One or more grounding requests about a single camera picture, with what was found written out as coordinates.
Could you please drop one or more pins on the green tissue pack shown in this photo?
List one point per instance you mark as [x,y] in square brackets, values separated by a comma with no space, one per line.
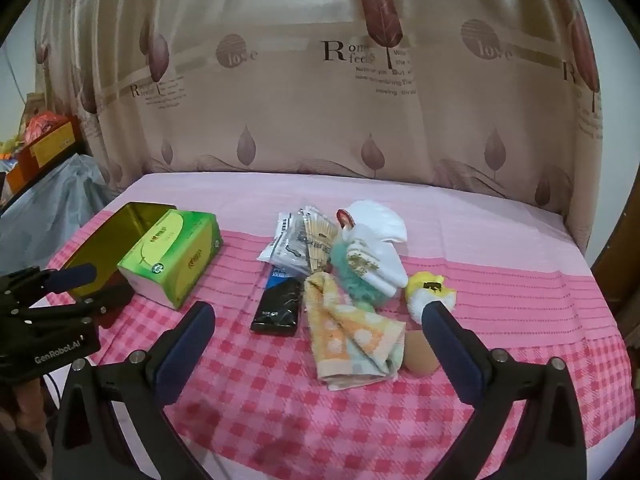
[170,255]

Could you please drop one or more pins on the beige round sponge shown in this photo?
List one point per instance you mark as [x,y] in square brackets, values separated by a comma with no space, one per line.
[417,355]

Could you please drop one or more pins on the large orange box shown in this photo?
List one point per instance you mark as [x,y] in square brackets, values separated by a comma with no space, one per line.
[50,144]

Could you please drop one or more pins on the white printed towel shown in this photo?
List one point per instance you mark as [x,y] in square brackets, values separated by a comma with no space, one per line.
[386,266]

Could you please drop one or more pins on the orange patterned towel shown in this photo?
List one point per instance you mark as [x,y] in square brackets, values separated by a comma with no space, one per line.
[345,342]

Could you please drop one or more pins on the grey plastic cover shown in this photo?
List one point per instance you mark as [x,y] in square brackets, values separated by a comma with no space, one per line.
[50,195]

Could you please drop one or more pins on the gold tin tray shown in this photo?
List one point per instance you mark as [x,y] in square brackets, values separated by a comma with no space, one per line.
[107,240]

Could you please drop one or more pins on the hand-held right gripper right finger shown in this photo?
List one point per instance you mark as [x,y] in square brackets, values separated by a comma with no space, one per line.
[450,355]

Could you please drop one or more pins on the teal fluffy scrunchie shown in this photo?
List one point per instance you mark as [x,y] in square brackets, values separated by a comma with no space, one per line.
[352,274]

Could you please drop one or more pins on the yellow squishy toy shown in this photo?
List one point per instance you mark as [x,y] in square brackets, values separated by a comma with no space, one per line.
[430,294]

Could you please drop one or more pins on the black packet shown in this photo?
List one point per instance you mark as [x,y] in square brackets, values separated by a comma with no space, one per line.
[277,310]

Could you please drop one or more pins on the cotton swabs bag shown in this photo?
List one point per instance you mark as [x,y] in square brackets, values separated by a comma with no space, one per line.
[317,240]

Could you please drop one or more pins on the white knit glove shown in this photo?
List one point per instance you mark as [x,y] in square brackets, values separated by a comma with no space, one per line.
[375,220]

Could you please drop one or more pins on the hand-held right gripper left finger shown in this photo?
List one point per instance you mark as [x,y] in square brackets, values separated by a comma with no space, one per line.
[186,355]

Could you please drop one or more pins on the white printed packet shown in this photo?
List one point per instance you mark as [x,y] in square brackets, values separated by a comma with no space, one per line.
[284,249]

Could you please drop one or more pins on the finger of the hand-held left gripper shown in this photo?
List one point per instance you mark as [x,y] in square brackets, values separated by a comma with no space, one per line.
[107,301]
[75,276]

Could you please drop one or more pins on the small orange box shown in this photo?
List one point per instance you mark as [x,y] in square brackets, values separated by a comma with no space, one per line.
[19,176]

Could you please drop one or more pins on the red orange bag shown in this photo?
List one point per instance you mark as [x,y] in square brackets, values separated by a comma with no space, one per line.
[45,124]

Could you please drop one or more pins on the person's left hand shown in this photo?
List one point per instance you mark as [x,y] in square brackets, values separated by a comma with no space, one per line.
[27,400]

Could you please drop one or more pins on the pink checked bedsheet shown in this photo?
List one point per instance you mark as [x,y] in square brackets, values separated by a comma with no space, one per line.
[500,285]

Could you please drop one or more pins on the beige leaf print curtain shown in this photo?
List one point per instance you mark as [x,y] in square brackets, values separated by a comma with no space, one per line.
[300,110]

